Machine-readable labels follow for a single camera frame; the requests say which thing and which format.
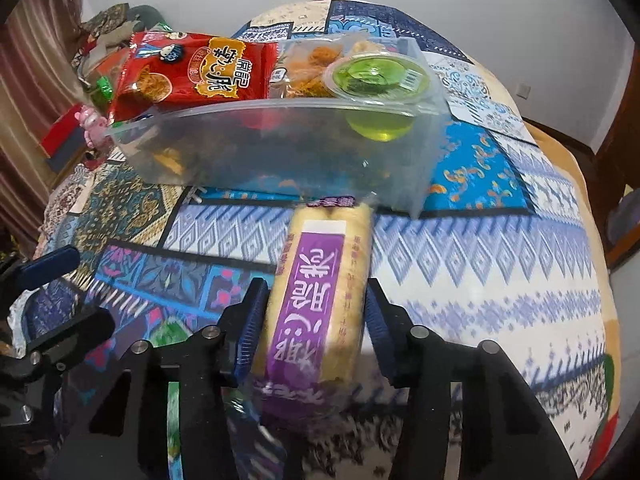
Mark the green jelly cup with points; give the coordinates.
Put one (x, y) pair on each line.
(384, 88)

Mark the clear plastic storage bin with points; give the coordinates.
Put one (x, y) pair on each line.
(302, 147)

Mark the red box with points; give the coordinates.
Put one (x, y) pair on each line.
(65, 132)

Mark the purple rice cracker pack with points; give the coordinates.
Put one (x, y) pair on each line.
(307, 353)

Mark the brown wooden door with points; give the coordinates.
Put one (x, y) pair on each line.
(616, 164)

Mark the patchwork patterned bedspread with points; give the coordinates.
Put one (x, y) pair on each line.
(505, 248)

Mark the striped red curtain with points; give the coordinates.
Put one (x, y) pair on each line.
(38, 39)

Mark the white wall socket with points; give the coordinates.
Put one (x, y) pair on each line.
(523, 90)

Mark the clear bag fried balls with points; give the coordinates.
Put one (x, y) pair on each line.
(300, 67)

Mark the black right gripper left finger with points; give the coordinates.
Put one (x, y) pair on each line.
(122, 433)

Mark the pink plush toy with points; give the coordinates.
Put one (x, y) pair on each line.
(94, 126)

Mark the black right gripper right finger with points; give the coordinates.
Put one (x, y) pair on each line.
(506, 434)

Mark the pile of clothes and boxes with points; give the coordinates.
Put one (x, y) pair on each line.
(98, 62)

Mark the red spicy snack bag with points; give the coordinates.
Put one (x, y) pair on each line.
(176, 70)

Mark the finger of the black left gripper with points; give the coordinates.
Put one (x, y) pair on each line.
(45, 267)
(69, 343)

